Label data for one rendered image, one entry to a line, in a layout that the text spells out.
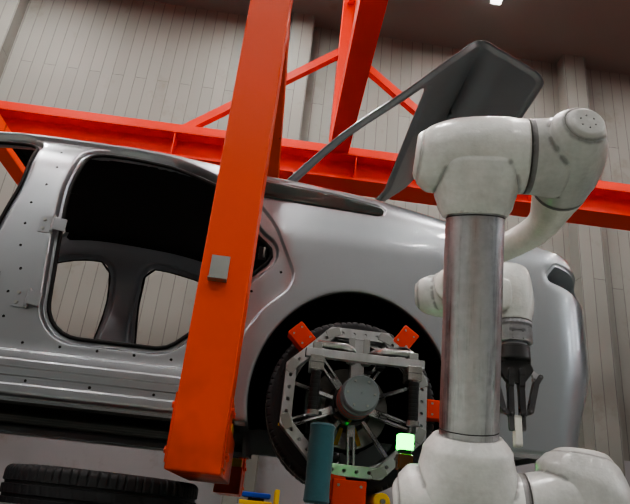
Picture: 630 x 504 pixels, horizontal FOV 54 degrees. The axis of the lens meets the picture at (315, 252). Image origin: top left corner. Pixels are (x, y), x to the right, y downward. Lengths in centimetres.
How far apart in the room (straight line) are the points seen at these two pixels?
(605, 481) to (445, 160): 57
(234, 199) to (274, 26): 77
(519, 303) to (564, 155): 57
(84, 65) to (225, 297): 674
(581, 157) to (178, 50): 765
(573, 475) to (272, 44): 188
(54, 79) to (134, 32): 120
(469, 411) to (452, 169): 40
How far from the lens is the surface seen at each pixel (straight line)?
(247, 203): 210
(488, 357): 107
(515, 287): 158
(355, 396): 220
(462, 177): 106
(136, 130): 535
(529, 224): 131
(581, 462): 114
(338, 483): 230
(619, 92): 965
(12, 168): 516
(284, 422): 231
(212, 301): 197
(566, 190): 115
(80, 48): 868
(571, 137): 108
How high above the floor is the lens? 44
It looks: 23 degrees up
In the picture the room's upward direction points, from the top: 6 degrees clockwise
